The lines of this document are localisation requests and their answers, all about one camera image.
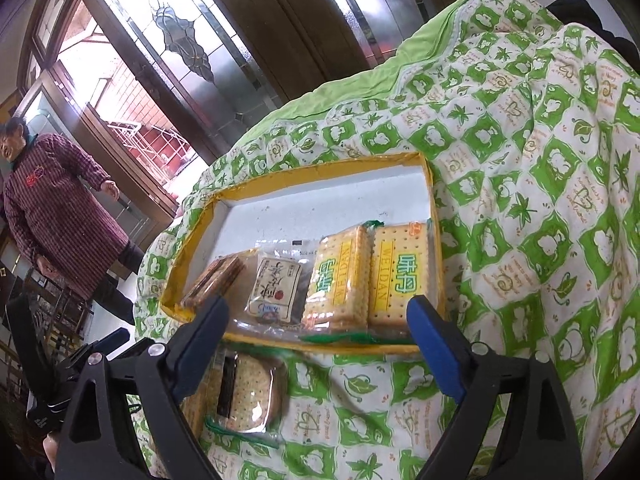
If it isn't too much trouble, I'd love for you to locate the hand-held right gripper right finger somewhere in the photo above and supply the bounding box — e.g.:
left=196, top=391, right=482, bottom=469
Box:
left=405, top=293, right=584, bottom=480

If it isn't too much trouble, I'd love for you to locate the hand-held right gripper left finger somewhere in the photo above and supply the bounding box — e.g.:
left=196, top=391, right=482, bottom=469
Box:
left=52, top=295, right=232, bottom=480

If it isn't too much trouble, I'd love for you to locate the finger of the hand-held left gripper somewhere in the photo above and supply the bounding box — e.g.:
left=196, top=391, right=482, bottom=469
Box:
left=104, top=337, right=154, bottom=369
left=74, top=326, right=133, bottom=367

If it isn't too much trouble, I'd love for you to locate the green-edged cracker packet black label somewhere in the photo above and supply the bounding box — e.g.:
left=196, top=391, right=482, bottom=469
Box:
left=204, top=349, right=289, bottom=449

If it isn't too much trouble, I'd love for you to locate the green cracker packet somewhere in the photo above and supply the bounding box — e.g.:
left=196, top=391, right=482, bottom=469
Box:
left=299, top=224, right=374, bottom=337
left=366, top=219, right=432, bottom=334

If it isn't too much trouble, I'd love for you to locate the clear packet of dark snack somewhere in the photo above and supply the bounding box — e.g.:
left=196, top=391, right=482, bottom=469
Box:
left=231, top=241, right=322, bottom=339

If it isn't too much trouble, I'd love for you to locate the yellow shallow cardboard tray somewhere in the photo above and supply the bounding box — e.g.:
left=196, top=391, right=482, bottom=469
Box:
left=159, top=151, right=445, bottom=359

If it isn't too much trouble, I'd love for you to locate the green printed blanket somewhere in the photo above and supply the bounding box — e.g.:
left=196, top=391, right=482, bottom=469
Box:
left=125, top=0, right=640, bottom=480

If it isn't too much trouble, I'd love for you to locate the white metal stair railing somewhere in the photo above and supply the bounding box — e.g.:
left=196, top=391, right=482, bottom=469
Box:
left=86, top=76, right=197, bottom=182

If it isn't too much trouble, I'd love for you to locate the wooden frosted glass door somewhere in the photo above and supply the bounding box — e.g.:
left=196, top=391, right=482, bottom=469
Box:
left=270, top=0, right=482, bottom=97
left=94, top=0, right=302, bottom=162

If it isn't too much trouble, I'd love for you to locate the black cloth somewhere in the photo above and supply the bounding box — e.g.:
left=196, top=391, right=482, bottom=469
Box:
left=544, top=0, right=632, bottom=42

